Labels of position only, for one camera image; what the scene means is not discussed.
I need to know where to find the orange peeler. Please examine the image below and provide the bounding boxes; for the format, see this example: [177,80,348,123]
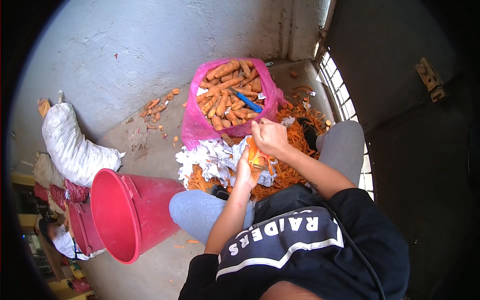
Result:
[247,136,271,172]

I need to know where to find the blue handled knife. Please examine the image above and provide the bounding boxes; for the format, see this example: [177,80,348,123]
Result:
[228,87,263,114]

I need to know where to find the pink plastic bag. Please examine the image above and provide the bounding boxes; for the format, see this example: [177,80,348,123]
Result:
[181,57,287,151]

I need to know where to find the scattered carrot pieces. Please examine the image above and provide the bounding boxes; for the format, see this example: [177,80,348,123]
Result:
[139,88,181,130]

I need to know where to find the rusty door latch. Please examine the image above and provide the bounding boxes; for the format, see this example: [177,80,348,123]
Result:
[415,57,447,103]

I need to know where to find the white woven sack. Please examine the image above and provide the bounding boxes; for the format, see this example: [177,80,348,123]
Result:
[41,91,126,188]

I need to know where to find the dark metal door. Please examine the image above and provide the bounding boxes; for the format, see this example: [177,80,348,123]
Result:
[326,0,480,300]

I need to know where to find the pile of unpeeled carrots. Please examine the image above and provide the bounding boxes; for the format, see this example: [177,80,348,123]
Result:
[196,59,265,132]

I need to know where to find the person's left hand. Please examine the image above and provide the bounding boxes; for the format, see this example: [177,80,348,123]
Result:
[234,145,263,192]

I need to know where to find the barred window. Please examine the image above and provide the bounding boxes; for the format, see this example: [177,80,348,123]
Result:
[315,50,376,199]

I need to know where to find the heap of carrot peels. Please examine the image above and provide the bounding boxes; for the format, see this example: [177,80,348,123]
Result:
[186,86,332,201]

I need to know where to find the red mesh sacks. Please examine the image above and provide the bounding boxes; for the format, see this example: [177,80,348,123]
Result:
[34,179,91,211]

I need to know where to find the person's legs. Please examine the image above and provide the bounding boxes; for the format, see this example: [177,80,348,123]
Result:
[169,117,366,246]

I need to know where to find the person's body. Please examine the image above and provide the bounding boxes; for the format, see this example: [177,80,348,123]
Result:
[178,184,410,300]

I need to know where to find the wooden block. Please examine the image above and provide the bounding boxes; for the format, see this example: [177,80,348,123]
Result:
[37,98,52,118]

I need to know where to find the heap of crumpled white paper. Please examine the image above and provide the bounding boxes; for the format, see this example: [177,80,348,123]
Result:
[175,136,279,188]

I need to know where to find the person's right hand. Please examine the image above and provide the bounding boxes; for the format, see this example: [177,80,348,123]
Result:
[250,117,291,158]

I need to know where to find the beige sack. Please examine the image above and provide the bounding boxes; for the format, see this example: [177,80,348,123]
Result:
[33,153,66,188]

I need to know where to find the large red bucket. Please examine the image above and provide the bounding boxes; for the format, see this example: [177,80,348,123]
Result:
[90,169,186,265]

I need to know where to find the person's right fingers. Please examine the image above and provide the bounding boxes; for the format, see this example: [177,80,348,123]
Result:
[250,118,270,154]

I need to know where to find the small red bucket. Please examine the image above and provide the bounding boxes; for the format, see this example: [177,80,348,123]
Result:
[68,202,107,256]

